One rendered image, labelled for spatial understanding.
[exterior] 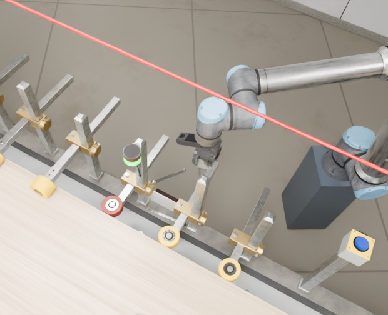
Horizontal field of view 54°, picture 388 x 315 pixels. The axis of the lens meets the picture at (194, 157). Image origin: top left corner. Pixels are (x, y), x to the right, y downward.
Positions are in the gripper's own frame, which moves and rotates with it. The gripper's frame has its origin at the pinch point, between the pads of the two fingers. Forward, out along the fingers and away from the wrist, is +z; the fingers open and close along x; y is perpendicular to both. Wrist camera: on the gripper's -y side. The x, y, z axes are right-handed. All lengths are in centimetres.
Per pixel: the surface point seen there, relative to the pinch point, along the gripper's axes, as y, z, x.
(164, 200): -7.4, 20.6, -11.7
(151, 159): -20.2, 11.1, -1.6
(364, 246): 60, -26, -15
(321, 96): 38, 97, 163
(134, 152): -15.9, -20.8, -18.6
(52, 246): -30, 7, -53
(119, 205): -18.0, 6.5, -27.9
